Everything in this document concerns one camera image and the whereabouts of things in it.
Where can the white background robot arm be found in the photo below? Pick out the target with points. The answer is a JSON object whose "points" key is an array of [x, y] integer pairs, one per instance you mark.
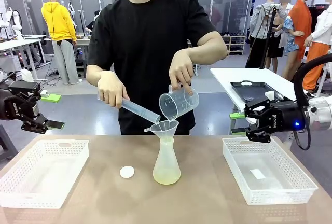
{"points": [[16, 24]]}

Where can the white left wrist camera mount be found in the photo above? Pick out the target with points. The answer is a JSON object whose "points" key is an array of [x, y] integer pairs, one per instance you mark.
{"points": [[26, 75]]}

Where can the white workshop desk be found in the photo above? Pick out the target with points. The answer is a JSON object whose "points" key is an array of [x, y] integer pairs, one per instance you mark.
{"points": [[15, 43]]}

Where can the translucent plastic conical flask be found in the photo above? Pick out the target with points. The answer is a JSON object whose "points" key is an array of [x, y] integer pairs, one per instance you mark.
{"points": [[166, 174]]}

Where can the mannequin in grey shirt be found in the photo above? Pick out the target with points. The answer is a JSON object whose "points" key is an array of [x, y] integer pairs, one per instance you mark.
{"points": [[262, 21]]}

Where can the mannequin in orange dress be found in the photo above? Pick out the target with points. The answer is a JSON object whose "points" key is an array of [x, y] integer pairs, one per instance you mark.
{"points": [[301, 24]]}

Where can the person's right forearm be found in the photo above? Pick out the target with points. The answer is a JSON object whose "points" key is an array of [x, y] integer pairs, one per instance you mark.
{"points": [[96, 75]]}

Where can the black plastic tray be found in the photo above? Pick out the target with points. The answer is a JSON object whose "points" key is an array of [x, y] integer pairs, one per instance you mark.
{"points": [[254, 91]]}

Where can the seated person in black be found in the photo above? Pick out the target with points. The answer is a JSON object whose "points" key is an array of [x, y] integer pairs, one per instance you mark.
{"points": [[89, 25]]}

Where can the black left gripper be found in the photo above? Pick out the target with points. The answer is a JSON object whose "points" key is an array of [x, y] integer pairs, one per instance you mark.
{"points": [[15, 108]]}

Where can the white perforated plastic basket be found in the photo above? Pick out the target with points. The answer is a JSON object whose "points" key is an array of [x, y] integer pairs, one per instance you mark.
{"points": [[267, 172], [44, 172]]}

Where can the white round foam stopper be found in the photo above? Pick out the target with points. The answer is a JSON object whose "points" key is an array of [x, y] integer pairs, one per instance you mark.
{"points": [[127, 172]]}

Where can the white shoe rack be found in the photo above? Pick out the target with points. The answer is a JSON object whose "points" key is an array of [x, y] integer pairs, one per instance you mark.
{"points": [[237, 45]]}

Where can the person in black T-shirt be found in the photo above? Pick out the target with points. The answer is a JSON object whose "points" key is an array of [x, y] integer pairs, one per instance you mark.
{"points": [[145, 40]]}

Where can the small white block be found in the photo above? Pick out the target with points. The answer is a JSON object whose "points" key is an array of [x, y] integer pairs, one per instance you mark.
{"points": [[269, 95]]}

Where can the translucent plastic funnel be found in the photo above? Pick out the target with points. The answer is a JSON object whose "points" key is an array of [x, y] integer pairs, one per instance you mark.
{"points": [[163, 129]]}

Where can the person's left hand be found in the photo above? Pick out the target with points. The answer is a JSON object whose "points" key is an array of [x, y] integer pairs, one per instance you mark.
{"points": [[181, 68]]}

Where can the mannequin in orange trousers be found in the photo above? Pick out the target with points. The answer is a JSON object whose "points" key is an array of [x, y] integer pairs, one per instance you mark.
{"points": [[317, 58]]}

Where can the person in yellow hoodie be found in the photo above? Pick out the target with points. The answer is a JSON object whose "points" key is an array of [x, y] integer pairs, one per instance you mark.
{"points": [[58, 19]]}

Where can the white paper label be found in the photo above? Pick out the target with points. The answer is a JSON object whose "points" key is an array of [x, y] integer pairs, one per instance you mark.
{"points": [[258, 174]]}

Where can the clear plastic measuring beaker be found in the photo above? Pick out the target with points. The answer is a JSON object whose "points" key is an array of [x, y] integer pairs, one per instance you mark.
{"points": [[179, 103]]}

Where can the black camera tripod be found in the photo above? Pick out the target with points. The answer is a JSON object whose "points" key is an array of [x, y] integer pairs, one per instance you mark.
{"points": [[268, 30]]}

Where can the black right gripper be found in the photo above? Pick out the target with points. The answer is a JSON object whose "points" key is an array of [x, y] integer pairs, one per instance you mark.
{"points": [[285, 116]]}

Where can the clear plastic graduated cylinder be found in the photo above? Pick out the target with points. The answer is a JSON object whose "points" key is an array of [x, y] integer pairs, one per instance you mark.
{"points": [[141, 110]]}

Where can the person's left forearm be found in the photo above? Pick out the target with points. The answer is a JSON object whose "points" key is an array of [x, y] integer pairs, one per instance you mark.
{"points": [[205, 53]]}

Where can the person's right hand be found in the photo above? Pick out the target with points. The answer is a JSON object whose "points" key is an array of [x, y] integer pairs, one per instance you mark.
{"points": [[111, 89]]}

